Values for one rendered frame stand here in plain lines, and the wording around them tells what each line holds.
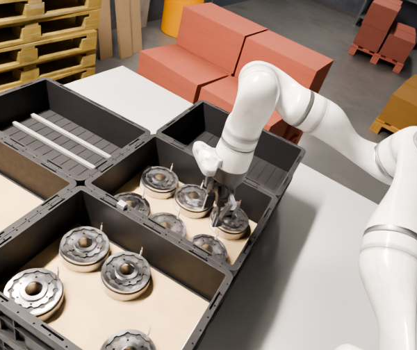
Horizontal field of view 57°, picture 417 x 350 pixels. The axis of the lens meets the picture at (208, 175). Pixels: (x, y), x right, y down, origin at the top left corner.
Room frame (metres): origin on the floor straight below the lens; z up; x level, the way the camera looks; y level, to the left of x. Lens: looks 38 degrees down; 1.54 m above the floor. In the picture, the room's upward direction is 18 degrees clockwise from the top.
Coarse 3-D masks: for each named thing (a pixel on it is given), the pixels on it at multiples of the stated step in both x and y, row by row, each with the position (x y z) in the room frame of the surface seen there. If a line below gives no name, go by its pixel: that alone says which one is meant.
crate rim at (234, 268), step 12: (144, 144) 0.84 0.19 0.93; (168, 144) 0.88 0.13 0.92; (120, 156) 0.75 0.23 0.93; (192, 156) 0.86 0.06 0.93; (108, 168) 0.70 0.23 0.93; (96, 180) 0.65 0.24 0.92; (264, 192) 0.80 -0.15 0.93; (144, 216) 0.58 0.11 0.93; (264, 216) 0.72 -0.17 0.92; (168, 228) 0.57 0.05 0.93; (180, 240) 0.55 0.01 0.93; (252, 240) 0.62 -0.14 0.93; (204, 252) 0.54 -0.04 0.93; (240, 252) 0.57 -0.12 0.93; (228, 264) 0.53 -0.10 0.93; (240, 264) 0.54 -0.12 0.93
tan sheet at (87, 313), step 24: (48, 264) 0.46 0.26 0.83; (0, 288) 0.38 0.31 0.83; (72, 288) 0.43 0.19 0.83; (96, 288) 0.44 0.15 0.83; (168, 288) 0.50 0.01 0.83; (72, 312) 0.38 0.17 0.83; (96, 312) 0.39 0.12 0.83; (120, 312) 0.41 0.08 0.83; (144, 312) 0.42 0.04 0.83; (168, 312) 0.44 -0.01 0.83; (192, 312) 0.46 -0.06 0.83; (72, 336) 0.34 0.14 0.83; (96, 336) 0.35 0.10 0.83; (168, 336) 0.39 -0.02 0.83
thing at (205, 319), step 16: (96, 192) 0.61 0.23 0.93; (48, 208) 0.52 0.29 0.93; (112, 208) 0.58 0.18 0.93; (32, 224) 0.47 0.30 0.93; (144, 224) 0.57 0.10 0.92; (0, 240) 0.41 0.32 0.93; (176, 240) 0.54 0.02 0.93; (192, 256) 0.52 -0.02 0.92; (224, 272) 0.50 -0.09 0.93; (224, 288) 0.47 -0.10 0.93; (0, 304) 0.30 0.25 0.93; (16, 304) 0.31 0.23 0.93; (16, 320) 0.29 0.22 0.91; (32, 320) 0.29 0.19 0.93; (208, 320) 0.39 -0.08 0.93; (48, 336) 0.28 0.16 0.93; (64, 336) 0.28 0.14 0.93; (192, 336) 0.35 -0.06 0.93
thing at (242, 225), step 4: (220, 208) 0.76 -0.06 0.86; (240, 208) 0.79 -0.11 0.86; (212, 212) 0.74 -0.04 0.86; (240, 212) 0.77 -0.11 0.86; (244, 212) 0.77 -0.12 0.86; (212, 216) 0.72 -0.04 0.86; (240, 216) 0.76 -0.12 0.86; (244, 216) 0.77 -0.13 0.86; (240, 220) 0.74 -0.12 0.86; (244, 220) 0.75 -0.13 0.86; (248, 220) 0.75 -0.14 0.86; (224, 224) 0.71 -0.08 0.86; (228, 224) 0.71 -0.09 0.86; (232, 224) 0.72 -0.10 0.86; (236, 224) 0.72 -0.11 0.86; (240, 224) 0.73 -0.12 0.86; (244, 224) 0.73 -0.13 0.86; (224, 228) 0.69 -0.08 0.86; (228, 228) 0.70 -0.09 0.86; (232, 228) 0.70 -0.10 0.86; (236, 228) 0.71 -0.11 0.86; (240, 228) 0.71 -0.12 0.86; (244, 228) 0.72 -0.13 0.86; (232, 232) 0.69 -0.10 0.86; (236, 232) 0.70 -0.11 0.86
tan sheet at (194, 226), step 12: (132, 180) 0.79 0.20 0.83; (120, 192) 0.73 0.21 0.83; (156, 204) 0.73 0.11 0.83; (168, 204) 0.75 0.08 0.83; (180, 216) 0.72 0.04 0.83; (192, 228) 0.69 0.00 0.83; (204, 228) 0.70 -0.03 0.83; (252, 228) 0.76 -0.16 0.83; (228, 240) 0.69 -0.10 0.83; (240, 240) 0.70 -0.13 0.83; (228, 252) 0.65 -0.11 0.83
